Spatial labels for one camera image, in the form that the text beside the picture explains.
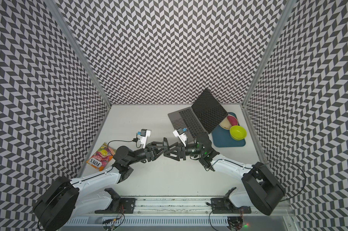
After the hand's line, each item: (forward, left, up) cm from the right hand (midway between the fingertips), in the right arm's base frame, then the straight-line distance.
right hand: (166, 155), depth 68 cm
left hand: (+2, -1, +3) cm, 3 cm away
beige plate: (+32, -39, -18) cm, 53 cm away
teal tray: (+23, -36, -23) cm, 48 cm away
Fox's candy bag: (+8, +42, -19) cm, 47 cm away
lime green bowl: (+25, -47, -20) cm, 57 cm away
